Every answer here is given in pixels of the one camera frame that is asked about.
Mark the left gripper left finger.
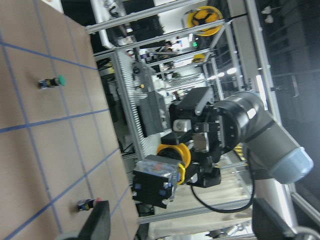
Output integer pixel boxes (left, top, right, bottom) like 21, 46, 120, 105
57, 200, 111, 240

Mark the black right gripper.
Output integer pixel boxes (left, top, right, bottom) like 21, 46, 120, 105
161, 100, 242, 188

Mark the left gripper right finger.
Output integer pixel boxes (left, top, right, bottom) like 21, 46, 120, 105
252, 198, 320, 240

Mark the yellow push button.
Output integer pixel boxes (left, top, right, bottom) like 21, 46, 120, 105
131, 143, 191, 209

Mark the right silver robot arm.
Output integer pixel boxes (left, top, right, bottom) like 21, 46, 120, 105
157, 87, 314, 188

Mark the red push button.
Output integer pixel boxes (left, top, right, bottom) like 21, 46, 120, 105
76, 197, 102, 212

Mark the yellow hard hat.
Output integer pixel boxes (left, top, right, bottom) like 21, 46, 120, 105
181, 5, 223, 37

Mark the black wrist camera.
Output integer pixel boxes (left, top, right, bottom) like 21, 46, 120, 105
177, 87, 214, 116

